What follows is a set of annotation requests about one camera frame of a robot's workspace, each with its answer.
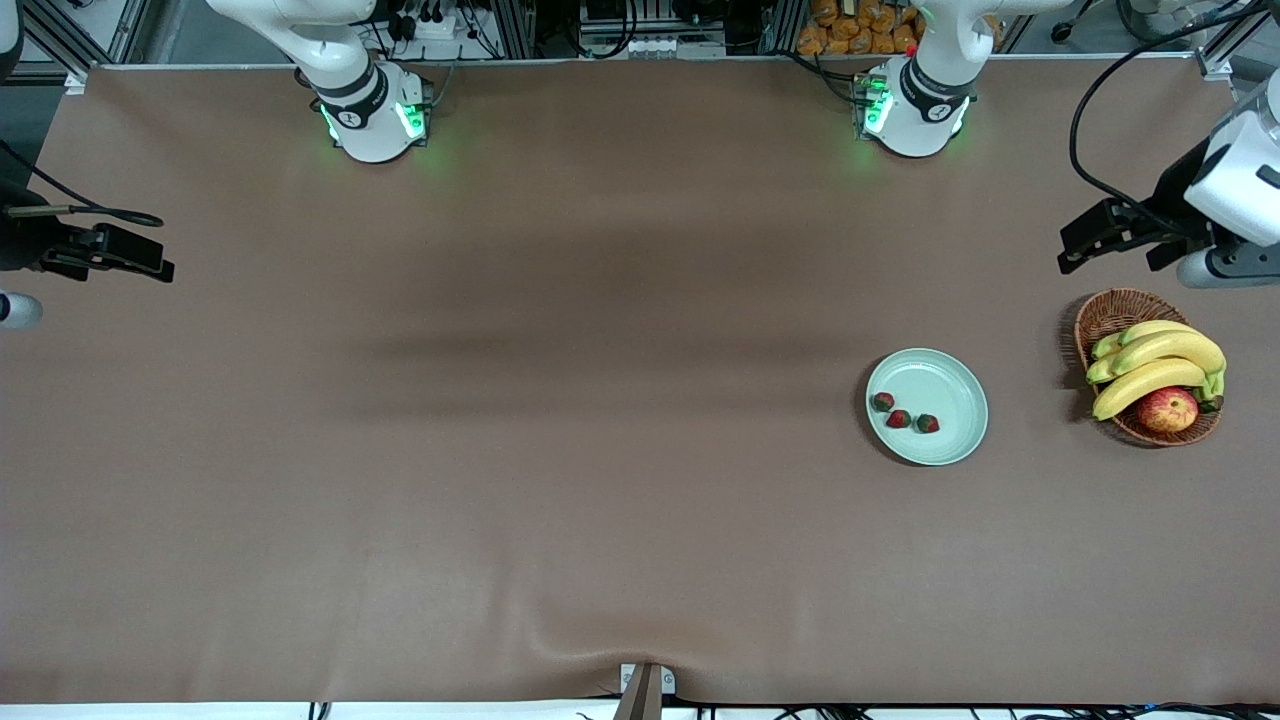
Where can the aluminium frame rail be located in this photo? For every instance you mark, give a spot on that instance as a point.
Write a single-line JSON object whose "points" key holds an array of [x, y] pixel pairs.
{"points": [[1225, 55], [70, 40]]}

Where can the aluminium frame post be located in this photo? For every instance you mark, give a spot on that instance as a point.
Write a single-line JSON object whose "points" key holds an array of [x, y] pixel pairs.
{"points": [[512, 25]]}

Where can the red yellow apple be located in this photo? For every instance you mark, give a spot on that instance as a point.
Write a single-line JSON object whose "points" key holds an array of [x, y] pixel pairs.
{"points": [[1168, 410]]}

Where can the white terminal block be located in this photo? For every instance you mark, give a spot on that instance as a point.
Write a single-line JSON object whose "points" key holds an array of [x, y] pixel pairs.
{"points": [[660, 47]]}

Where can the white power strip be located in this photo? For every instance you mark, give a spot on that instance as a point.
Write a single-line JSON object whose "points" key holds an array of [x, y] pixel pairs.
{"points": [[430, 28]]}

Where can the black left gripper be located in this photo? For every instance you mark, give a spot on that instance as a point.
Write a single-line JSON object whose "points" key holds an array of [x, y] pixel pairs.
{"points": [[1176, 203]]}

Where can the net bag of oranges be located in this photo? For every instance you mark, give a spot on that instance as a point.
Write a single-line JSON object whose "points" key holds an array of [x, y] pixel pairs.
{"points": [[850, 30]]}

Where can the brown table cover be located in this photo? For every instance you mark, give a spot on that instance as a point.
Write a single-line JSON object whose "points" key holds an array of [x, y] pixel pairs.
{"points": [[640, 500]]}

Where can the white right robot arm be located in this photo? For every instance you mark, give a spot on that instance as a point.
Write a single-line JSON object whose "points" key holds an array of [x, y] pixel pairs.
{"points": [[360, 110]]}

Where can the brown wicker basket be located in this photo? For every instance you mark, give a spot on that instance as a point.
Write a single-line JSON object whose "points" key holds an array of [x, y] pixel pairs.
{"points": [[1115, 310]]}

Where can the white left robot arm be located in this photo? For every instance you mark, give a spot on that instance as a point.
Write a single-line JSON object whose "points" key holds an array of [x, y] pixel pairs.
{"points": [[920, 100]]}

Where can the yellow banana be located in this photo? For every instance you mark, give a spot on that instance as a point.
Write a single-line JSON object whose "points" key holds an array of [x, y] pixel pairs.
{"points": [[1170, 348], [1140, 385], [1150, 328], [1100, 370]]}

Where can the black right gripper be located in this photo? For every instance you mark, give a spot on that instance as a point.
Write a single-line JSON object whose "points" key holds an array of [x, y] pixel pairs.
{"points": [[22, 244]]}

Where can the metal table edge bracket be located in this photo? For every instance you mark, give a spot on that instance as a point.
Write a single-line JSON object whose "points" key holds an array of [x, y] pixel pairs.
{"points": [[647, 690]]}

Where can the pale green round plate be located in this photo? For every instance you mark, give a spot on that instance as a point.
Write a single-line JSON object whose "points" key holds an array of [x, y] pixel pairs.
{"points": [[940, 380]]}

